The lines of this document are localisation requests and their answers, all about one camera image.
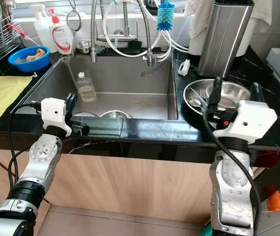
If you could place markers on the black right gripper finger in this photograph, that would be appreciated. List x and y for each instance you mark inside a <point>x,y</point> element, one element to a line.
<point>256,92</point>
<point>215,96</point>

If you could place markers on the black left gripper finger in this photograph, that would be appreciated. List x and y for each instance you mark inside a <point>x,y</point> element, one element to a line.
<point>74,104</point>

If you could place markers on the medium steel bowl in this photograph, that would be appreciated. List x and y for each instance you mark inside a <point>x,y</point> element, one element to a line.
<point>233,93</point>

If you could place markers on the steel spoon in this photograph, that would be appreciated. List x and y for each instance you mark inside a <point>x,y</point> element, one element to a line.
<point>196,102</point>

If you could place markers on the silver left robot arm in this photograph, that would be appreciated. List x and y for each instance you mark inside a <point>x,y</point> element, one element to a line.
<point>44,157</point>

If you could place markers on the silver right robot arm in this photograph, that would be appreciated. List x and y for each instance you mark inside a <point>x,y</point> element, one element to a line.
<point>233,182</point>

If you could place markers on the clear plastic bottle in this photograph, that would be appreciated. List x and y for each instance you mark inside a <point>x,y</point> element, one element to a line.
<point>86,88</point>

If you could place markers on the large steel bowl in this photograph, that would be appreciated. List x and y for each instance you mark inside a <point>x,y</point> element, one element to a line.
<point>196,88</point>

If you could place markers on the yellow cloth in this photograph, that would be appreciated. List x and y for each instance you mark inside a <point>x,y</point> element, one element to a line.
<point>2,98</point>

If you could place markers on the small white clip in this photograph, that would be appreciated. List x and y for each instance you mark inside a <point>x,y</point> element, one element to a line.
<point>184,67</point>

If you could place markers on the white round container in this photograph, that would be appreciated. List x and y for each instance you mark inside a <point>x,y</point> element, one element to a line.
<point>195,45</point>

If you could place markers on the tall steel container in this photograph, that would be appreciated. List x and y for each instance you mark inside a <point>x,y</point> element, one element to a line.
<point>223,42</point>

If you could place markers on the tiny steel bowl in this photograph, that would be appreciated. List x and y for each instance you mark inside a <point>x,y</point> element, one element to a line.
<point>83,47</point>

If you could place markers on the stainless steel sink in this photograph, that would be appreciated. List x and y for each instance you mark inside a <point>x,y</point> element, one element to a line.
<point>125,76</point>

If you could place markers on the blue plastic bowl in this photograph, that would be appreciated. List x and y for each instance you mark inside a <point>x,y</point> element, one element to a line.
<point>27,66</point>

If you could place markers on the tan rag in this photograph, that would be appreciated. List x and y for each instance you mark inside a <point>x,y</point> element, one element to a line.
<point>38,54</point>

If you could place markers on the soap bottle with red pump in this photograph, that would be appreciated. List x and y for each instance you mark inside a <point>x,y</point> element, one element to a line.
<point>61,39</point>

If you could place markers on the wooden base cabinet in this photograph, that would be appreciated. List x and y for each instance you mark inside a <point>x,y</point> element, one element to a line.
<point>135,182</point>

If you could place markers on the flexible steel faucet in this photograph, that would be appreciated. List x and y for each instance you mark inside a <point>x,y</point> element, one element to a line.
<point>94,29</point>

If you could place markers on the white hanging towel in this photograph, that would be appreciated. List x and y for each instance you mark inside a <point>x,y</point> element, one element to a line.
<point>263,14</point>
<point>201,17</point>

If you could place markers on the white pump bottle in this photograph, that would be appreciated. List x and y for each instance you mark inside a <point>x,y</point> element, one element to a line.
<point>42,30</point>

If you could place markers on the dark green sponge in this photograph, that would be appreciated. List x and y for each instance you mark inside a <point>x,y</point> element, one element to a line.
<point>134,46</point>

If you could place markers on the round metal strainer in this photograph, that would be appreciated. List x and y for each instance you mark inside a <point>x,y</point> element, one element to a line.
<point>73,20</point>

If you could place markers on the blue bottle brush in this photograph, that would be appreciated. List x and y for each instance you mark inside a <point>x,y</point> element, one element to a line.
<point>165,17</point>

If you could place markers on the orange object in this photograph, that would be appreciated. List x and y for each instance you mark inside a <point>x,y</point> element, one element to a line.
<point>275,200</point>

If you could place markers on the straight steel tap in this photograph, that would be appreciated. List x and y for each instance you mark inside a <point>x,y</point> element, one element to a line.
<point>125,22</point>

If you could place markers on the green round object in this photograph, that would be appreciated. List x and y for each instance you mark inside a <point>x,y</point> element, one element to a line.
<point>206,232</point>

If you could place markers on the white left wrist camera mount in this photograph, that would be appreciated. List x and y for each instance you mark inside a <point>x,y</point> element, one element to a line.
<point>54,113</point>

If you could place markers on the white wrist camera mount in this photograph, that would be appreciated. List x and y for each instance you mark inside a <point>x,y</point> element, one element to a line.
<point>54,113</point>
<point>250,120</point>

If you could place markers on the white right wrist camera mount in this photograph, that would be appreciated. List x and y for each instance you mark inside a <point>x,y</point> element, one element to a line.
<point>250,120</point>

